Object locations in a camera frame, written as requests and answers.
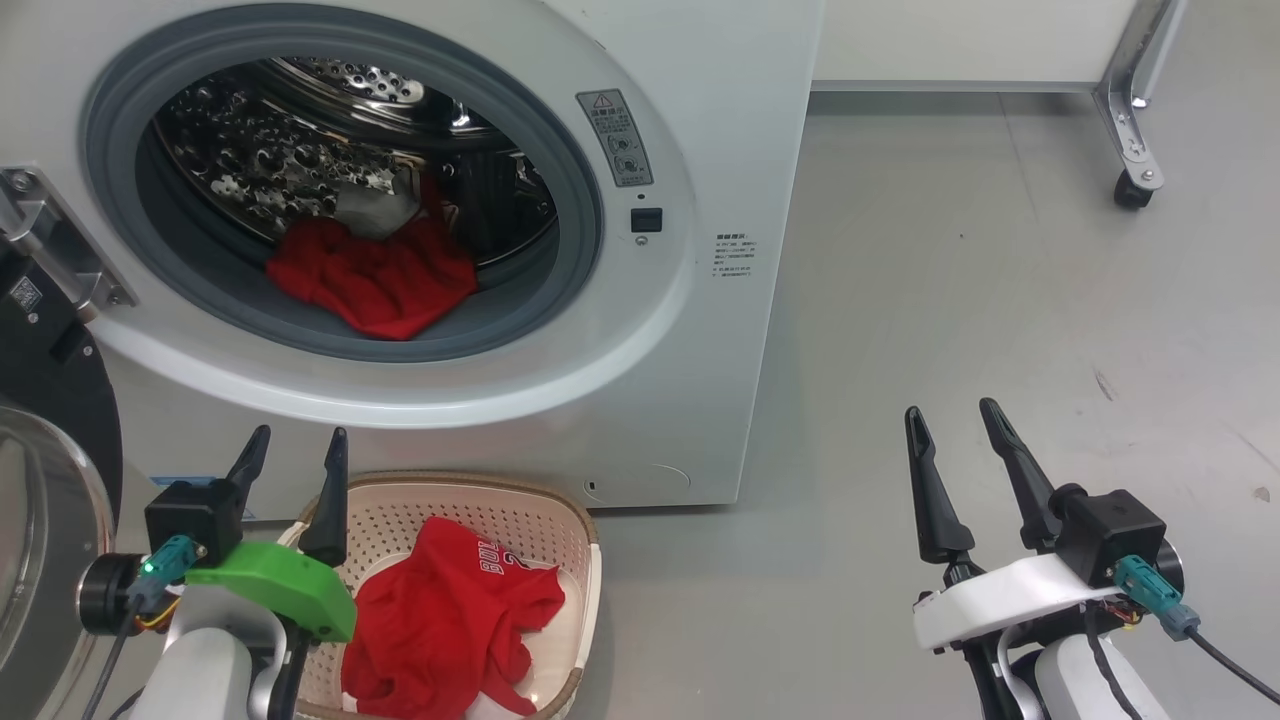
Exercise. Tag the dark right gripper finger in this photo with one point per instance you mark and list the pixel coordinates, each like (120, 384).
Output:
(940, 510)
(1025, 490)

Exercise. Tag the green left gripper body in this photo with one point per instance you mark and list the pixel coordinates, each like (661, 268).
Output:
(290, 585)

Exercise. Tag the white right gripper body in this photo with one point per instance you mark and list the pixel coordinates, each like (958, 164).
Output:
(1010, 595)

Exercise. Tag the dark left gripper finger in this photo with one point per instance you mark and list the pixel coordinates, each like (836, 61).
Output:
(330, 520)
(252, 465)

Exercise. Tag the red jersey with white lettering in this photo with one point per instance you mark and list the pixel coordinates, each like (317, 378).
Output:
(440, 620)

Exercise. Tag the grey washing machine door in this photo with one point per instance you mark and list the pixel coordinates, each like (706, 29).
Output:
(50, 400)

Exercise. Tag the red garment with white stripes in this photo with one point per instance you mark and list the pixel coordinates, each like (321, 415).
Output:
(380, 285)

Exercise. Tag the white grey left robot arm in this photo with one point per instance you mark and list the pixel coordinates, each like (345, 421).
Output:
(200, 670)

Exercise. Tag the cream perforated laundry basket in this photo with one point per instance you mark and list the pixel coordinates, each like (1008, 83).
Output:
(560, 560)

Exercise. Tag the white front-load washing machine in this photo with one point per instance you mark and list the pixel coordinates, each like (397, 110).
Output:
(720, 380)

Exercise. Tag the metal cart leg with caster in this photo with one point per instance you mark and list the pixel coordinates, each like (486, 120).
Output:
(950, 40)

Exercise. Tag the grey warning label sticker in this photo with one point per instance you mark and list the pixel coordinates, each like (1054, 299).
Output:
(615, 135)

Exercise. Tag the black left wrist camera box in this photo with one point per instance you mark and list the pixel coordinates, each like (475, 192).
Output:
(195, 515)

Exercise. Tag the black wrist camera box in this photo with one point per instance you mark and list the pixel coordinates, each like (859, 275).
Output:
(1110, 530)
(195, 515)

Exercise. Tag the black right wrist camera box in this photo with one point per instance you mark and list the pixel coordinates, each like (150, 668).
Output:
(1110, 530)

